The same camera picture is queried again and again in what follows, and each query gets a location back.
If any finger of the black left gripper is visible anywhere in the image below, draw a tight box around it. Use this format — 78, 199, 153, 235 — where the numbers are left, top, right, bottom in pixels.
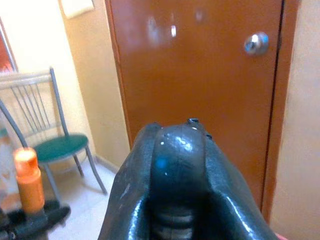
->
0, 208, 50, 240
41, 199, 72, 230

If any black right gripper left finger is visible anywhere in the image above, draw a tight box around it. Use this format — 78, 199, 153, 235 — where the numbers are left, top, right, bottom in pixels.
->
98, 121, 161, 240

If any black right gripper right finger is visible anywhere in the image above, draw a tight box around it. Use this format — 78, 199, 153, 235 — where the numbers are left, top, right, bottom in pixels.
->
186, 117, 279, 240

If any orange plastic handle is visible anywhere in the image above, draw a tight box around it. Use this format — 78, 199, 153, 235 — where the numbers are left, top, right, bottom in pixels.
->
13, 147, 46, 215

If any black round broom handle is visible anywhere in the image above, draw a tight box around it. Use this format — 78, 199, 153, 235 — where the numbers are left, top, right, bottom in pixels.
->
149, 124, 208, 240

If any metal chair with green seat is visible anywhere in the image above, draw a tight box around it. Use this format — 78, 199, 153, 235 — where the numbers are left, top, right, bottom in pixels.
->
0, 66, 108, 204

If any brown wooden door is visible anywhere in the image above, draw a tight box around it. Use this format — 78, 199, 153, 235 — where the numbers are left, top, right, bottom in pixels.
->
109, 0, 284, 213

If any silver round door knob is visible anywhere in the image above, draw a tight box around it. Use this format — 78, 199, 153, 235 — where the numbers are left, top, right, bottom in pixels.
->
243, 31, 270, 57

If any brown wooden door frame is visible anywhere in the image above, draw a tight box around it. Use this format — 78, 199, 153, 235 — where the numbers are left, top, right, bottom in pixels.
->
104, 0, 302, 226

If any red picture with silver frame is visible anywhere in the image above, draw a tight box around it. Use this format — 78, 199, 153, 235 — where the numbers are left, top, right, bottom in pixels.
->
0, 17, 19, 74

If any white framed wall picture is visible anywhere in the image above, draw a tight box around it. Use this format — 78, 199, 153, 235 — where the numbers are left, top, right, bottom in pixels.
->
58, 0, 96, 20

